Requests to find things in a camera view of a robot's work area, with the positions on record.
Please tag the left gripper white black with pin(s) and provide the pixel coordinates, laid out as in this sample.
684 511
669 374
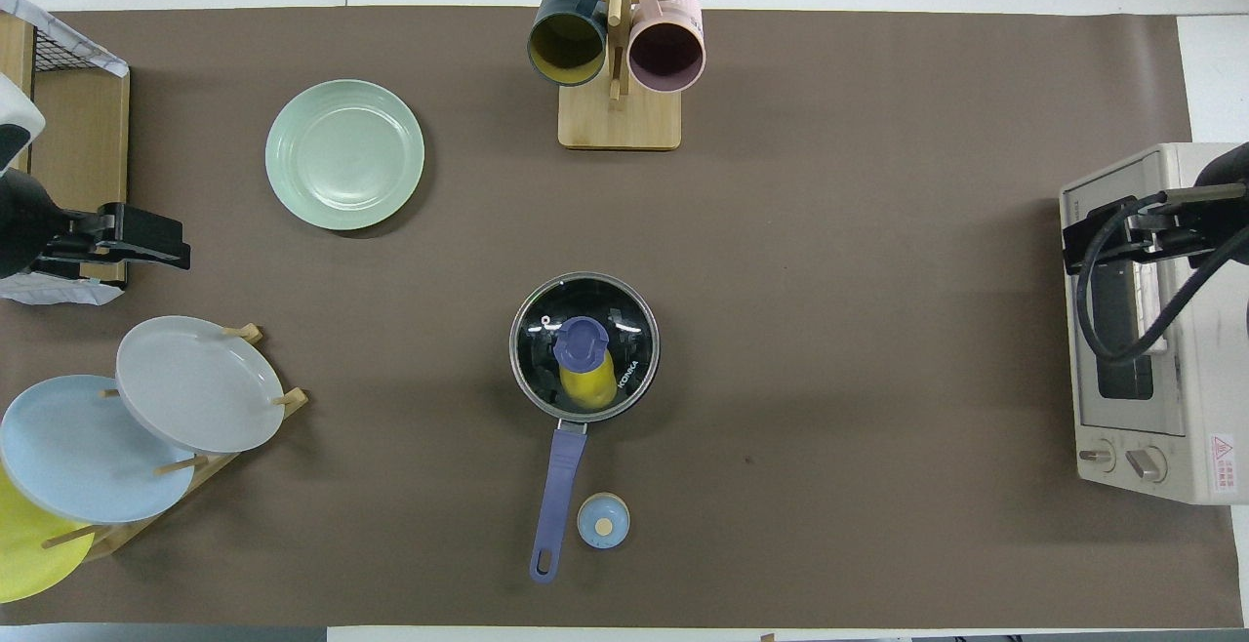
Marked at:
127 227

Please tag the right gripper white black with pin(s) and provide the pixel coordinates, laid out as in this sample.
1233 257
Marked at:
1151 227

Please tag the glass lid with blue knob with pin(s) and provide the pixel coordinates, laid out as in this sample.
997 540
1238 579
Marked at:
582 344

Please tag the yellow potato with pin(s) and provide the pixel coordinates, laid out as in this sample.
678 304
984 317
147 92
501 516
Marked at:
590 388

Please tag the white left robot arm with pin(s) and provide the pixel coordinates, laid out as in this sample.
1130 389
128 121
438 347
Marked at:
20 222

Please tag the grey plate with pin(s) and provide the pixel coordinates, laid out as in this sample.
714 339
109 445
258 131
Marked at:
200 383

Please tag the light blue plate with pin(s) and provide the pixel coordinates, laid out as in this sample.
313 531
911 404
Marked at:
78 452

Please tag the light green plate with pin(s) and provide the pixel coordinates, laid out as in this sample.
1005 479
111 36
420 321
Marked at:
345 154

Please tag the wooden plate rack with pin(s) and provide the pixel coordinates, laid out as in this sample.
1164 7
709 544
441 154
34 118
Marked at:
137 530

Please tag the yellow plate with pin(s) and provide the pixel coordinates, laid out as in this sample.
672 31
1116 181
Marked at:
29 554

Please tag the white crumpled sheet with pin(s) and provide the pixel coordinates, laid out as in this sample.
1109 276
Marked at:
59 291

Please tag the brown wooden board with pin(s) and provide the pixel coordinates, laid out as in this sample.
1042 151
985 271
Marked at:
83 154

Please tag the beige toaster oven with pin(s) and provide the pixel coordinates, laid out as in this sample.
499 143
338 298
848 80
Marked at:
1200 398

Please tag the light wooden board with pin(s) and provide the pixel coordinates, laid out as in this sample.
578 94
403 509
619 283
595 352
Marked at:
15 52

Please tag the white patterned cloth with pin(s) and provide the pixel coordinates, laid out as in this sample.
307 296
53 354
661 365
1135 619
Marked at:
59 27

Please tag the brown table mat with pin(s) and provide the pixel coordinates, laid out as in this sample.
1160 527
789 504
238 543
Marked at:
781 330

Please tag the pink mug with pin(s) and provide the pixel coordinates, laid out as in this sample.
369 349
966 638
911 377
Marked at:
666 52

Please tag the wooden mug tree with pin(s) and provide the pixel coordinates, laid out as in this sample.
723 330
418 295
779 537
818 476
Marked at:
620 120

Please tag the dark teal mug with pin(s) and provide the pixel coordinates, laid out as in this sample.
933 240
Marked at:
566 47

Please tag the small blue round timer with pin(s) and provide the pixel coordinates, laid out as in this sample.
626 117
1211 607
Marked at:
603 521

